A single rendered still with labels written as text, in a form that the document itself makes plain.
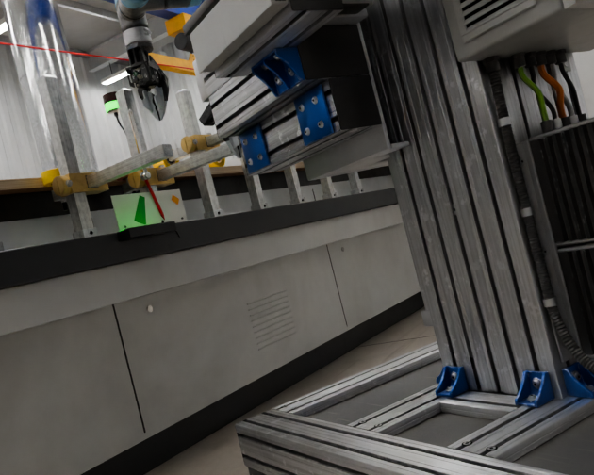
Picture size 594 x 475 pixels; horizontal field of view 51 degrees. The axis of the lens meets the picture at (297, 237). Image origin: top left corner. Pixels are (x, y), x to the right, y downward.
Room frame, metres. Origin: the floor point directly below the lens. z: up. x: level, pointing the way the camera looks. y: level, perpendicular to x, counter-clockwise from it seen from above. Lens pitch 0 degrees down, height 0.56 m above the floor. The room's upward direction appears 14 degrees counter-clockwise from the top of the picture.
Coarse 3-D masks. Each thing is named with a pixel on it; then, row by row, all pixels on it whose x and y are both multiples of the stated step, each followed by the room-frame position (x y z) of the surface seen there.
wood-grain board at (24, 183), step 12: (216, 168) 2.30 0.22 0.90; (228, 168) 2.35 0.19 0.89; (240, 168) 2.41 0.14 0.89; (300, 168) 2.77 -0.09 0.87; (0, 180) 1.59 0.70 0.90; (12, 180) 1.62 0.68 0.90; (24, 180) 1.65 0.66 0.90; (36, 180) 1.68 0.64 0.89; (0, 192) 1.62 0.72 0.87; (12, 192) 1.66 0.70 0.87; (24, 192) 1.70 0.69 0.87
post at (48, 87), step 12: (48, 84) 1.58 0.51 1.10; (48, 96) 1.57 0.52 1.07; (60, 96) 1.60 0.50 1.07; (48, 108) 1.58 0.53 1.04; (60, 108) 1.59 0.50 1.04; (48, 120) 1.59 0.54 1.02; (60, 120) 1.58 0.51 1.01; (60, 132) 1.58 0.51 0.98; (60, 144) 1.57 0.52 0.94; (72, 144) 1.60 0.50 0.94; (60, 156) 1.58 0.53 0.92; (72, 156) 1.59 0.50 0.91; (60, 168) 1.58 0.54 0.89; (72, 168) 1.58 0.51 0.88; (84, 192) 1.60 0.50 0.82; (72, 204) 1.58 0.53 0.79; (84, 204) 1.59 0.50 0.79; (72, 216) 1.59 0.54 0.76; (84, 216) 1.58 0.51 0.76; (84, 228) 1.57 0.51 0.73
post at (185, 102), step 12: (180, 96) 1.99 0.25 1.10; (180, 108) 2.00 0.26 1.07; (192, 108) 2.01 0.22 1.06; (192, 120) 2.00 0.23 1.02; (192, 132) 1.99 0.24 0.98; (204, 168) 1.99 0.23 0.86; (204, 180) 1.99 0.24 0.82; (204, 192) 2.00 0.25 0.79; (204, 204) 2.00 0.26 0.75; (216, 204) 2.00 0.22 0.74
